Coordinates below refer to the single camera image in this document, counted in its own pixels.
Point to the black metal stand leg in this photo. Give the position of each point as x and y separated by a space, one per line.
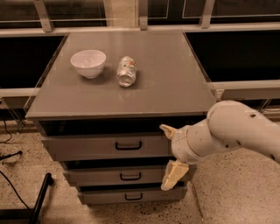
30 214

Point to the grey top drawer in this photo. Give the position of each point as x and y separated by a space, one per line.
110 146

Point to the grey drawer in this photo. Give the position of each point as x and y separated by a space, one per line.
110 146
115 176
131 195

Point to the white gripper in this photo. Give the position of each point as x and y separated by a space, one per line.
178 144

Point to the grey bottom drawer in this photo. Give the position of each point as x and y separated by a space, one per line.
131 195

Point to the metal window railing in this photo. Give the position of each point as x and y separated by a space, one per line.
234 42

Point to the grey drawer cabinet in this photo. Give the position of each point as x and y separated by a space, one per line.
169 88

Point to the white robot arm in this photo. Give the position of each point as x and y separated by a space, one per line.
229 125

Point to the white ceramic bowl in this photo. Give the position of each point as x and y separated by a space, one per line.
89 63

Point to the crushed aluminium can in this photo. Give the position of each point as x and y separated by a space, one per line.
126 72

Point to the grey middle drawer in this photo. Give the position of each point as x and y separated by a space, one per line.
115 176

